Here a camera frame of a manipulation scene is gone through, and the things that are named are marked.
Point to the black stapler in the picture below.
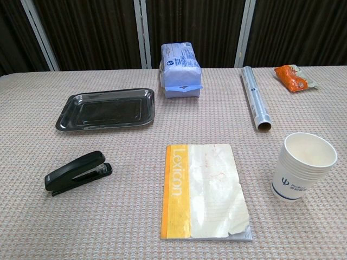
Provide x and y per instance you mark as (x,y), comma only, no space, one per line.
(73,168)

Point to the silver metal tray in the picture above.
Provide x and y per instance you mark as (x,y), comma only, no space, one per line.
(108,111)

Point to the blue tissue package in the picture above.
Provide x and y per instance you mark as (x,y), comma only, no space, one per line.
(179,70)

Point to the beige woven tablecloth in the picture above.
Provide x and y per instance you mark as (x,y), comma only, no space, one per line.
(108,230)

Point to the orange snack packet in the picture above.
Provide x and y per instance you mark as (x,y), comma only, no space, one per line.
(291,78)

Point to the white paper cup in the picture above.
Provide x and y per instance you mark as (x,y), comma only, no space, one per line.
(295,176)

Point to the grey partition post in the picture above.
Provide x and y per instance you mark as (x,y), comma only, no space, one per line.
(142,35)
(245,35)
(40,35)

